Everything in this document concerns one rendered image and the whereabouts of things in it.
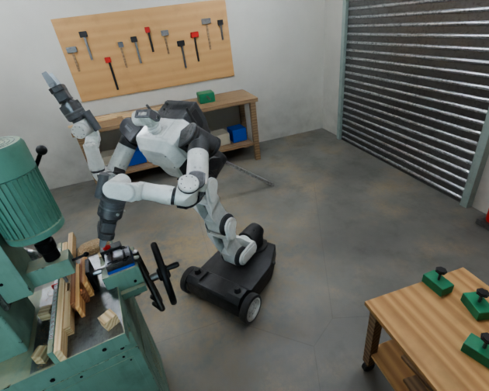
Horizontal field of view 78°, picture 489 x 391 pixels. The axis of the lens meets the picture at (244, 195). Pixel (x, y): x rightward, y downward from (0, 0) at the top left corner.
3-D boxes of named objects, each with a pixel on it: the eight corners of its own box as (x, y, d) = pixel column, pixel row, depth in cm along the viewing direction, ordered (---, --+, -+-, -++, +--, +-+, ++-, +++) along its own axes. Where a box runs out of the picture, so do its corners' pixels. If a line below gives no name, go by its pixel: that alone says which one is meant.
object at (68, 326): (74, 333, 100) (69, 326, 98) (67, 336, 100) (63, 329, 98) (76, 238, 148) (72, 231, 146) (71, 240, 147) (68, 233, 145)
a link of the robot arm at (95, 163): (81, 147, 146) (92, 183, 155) (85, 153, 139) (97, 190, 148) (104, 143, 151) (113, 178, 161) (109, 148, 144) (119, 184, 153)
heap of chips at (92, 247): (110, 247, 138) (107, 241, 136) (78, 259, 134) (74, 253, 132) (109, 237, 145) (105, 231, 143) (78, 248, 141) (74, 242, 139)
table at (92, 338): (158, 331, 104) (154, 320, 101) (63, 376, 94) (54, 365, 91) (133, 238, 152) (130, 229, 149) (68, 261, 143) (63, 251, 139)
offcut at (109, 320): (120, 321, 102) (116, 314, 100) (108, 331, 99) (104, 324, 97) (113, 315, 105) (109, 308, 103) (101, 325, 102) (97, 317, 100)
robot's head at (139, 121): (147, 122, 140) (136, 107, 133) (164, 121, 135) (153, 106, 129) (140, 133, 137) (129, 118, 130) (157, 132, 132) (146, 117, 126)
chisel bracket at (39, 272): (78, 275, 112) (68, 258, 108) (35, 291, 107) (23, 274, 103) (78, 264, 118) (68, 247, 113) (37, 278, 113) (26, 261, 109)
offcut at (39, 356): (45, 364, 103) (39, 356, 101) (36, 364, 103) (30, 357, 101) (52, 352, 106) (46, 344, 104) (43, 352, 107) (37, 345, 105)
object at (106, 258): (135, 264, 117) (130, 254, 114) (105, 276, 114) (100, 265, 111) (130, 246, 128) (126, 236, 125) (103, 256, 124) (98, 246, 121)
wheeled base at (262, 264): (236, 243, 267) (231, 212, 250) (289, 261, 240) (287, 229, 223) (187, 293, 224) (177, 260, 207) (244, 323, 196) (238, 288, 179)
